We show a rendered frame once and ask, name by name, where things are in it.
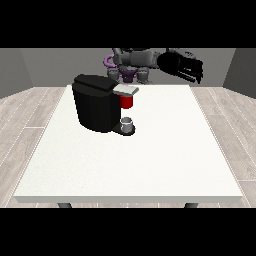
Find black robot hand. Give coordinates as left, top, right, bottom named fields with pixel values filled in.
left=156, top=48, right=205, bottom=85

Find pale grey machine lid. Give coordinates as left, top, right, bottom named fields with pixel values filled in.
left=112, top=83, right=140, bottom=96

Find red pod holder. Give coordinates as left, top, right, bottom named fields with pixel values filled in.
left=118, top=93, right=135, bottom=110

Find black coffee machine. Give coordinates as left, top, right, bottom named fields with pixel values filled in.
left=71, top=73, right=137, bottom=137

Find grey robot trunk purple rings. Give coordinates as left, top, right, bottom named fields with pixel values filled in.
left=103, top=53, right=154, bottom=85

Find small grey cup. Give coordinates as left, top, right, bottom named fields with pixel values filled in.
left=119, top=116, right=134, bottom=133

